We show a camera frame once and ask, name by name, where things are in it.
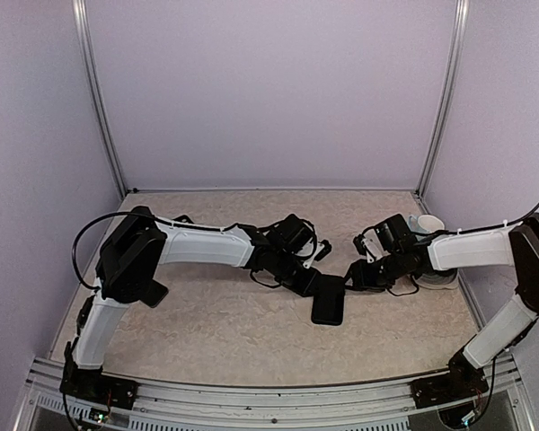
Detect left aluminium frame post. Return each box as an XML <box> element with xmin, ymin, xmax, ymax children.
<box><xmin>72</xmin><ymin>0</ymin><xmax>128</xmax><ymax>199</ymax></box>

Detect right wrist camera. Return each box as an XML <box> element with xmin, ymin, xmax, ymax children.
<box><xmin>353</xmin><ymin>233</ymin><xmax>383</xmax><ymax>263</ymax></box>

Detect white round plate stack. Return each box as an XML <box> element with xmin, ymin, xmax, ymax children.
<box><xmin>416</xmin><ymin>269</ymin><xmax>459</xmax><ymax>290</ymax></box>

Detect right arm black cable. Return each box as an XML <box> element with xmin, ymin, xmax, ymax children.
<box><xmin>354</xmin><ymin>184</ymin><xmax>539</xmax><ymax>239</ymax></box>

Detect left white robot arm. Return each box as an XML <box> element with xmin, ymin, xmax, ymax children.
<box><xmin>65</xmin><ymin>206</ymin><xmax>327</xmax><ymax>400</ymax></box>

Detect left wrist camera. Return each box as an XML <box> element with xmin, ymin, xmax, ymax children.
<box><xmin>302</xmin><ymin>240</ymin><xmax>332</xmax><ymax>268</ymax></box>

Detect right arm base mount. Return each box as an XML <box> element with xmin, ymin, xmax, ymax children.
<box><xmin>410</xmin><ymin>355</ymin><xmax>489</xmax><ymax>409</ymax></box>

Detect black smartphone lower left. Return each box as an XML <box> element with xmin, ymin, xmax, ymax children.
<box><xmin>142</xmin><ymin>280</ymin><xmax>169</xmax><ymax>308</ymax></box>

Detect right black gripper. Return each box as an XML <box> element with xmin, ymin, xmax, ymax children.
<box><xmin>341</xmin><ymin>250</ymin><xmax>407</xmax><ymax>291</ymax></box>

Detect right aluminium frame post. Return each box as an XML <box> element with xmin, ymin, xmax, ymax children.
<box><xmin>415</xmin><ymin>0</ymin><xmax>471</xmax><ymax>201</ymax></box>

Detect aluminium frame post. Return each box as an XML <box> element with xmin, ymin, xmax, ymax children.
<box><xmin>72</xmin><ymin>0</ymin><xmax>128</xmax><ymax>199</ymax></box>
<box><xmin>415</xmin><ymin>0</ymin><xmax>471</xmax><ymax>201</ymax></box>

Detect front aluminium rail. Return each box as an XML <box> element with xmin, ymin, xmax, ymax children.
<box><xmin>9</xmin><ymin>355</ymin><xmax>537</xmax><ymax>430</ymax></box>

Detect black phone case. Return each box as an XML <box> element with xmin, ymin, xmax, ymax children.
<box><xmin>173</xmin><ymin>215</ymin><xmax>193</xmax><ymax>224</ymax></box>
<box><xmin>311</xmin><ymin>275</ymin><xmax>345</xmax><ymax>326</ymax></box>

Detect blue cup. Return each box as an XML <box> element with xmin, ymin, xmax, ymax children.
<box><xmin>407</xmin><ymin>215</ymin><xmax>421</xmax><ymax>233</ymax></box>

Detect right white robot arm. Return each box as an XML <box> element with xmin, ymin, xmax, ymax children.
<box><xmin>345</xmin><ymin>213</ymin><xmax>539</xmax><ymax>399</ymax></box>

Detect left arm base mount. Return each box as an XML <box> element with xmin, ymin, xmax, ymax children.
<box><xmin>60</xmin><ymin>362</ymin><xmax>138</xmax><ymax>410</ymax></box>

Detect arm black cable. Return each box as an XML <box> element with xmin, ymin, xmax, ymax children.
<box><xmin>71</xmin><ymin>211</ymin><xmax>318</xmax><ymax>291</ymax></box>
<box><xmin>354</xmin><ymin>184</ymin><xmax>539</xmax><ymax>239</ymax></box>

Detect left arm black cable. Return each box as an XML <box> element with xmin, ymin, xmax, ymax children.
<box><xmin>71</xmin><ymin>211</ymin><xmax>318</xmax><ymax>291</ymax></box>

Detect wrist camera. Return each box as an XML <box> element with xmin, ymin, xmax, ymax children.
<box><xmin>302</xmin><ymin>240</ymin><xmax>332</xmax><ymax>268</ymax></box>
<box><xmin>353</xmin><ymin>233</ymin><xmax>383</xmax><ymax>263</ymax></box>

